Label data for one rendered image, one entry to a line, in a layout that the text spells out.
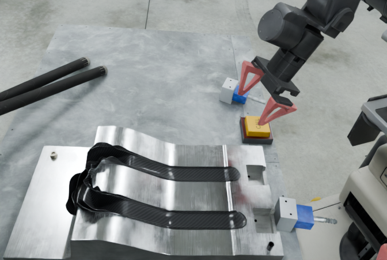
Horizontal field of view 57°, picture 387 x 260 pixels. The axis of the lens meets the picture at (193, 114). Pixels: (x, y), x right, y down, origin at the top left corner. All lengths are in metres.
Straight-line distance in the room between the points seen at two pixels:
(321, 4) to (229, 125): 0.45
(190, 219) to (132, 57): 0.66
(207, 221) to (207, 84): 0.52
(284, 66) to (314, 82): 1.94
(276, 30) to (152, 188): 0.38
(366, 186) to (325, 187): 1.03
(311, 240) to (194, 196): 0.81
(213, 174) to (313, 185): 1.26
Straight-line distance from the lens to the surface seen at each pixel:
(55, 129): 1.00
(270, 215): 0.76
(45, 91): 1.00
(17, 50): 2.80
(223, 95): 1.05
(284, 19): 0.65
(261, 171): 0.82
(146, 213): 0.70
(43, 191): 0.81
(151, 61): 1.20
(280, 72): 0.71
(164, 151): 0.80
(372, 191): 1.00
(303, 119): 2.32
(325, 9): 0.68
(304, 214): 0.83
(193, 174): 0.78
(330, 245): 1.50
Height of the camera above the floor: 1.50
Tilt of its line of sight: 44 degrees down
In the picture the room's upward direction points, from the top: 7 degrees clockwise
